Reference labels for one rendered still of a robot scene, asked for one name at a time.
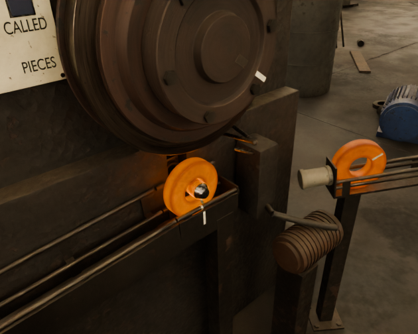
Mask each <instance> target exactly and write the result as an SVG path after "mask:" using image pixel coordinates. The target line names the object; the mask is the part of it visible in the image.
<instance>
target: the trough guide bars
mask: <svg viewBox="0 0 418 334"><path fill-rule="evenodd" d="M406 160H412V161H411V162H402V163H398V164H390V165H386V166H385V169H390V168H397V167H402V166H410V165H411V168H409V169H404V170H396V171H391V172H384V173H379V174H371V175H367V176H358V177H354V178H346V179H341V180H337V181H336V184H342V185H338V186H336V189H337V190H339V189H342V198H345V197H350V188H352V187H356V186H365V185H369V184H377V183H382V182H390V181H394V180H402V179H407V178H415V177H418V173H414V174H406V175H401V176H393V177H388V178H380V177H385V176H392V175H398V174H405V173H410V172H418V155H414V156H406V157H401V158H394V159H389V160H387V162H386V164H389V163H394V162H401V161H406ZM365 165H366V163H363V164H356V165H351V166H350V169H349V170H351V169H356V168H363V167H364V166H365ZM372 178H380V179H376V180H368V181H363V182H356V183H350V182H355V181H360V180H367V179H372Z"/></svg>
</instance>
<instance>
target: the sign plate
mask: <svg viewBox="0 0 418 334"><path fill-rule="evenodd" d="M31 3H32V6H33V10H34V13H33V14H27V15H17V16H12V15H11V11H10V8H9V4H8V2H7V0H0V94H1V93H7V92H10V91H15V90H18V89H24V88H27V87H32V86H36V85H41V84H46V83H49V82H55V81H58V80H63V79H66V76H65V74H64V70H63V68H62V64H61V61H60V56H59V53H58V45H57V39H56V26H55V22H54V17H53V14H52V9H51V6H50V1H49V0H31Z"/></svg>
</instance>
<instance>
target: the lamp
mask: <svg viewBox="0 0 418 334"><path fill-rule="evenodd" d="M7 2H8V4H9V8H10V11H11V15H12V16H17V15H27V14H33V13H34V10H33V6H32V3H31V0H7Z"/></svg>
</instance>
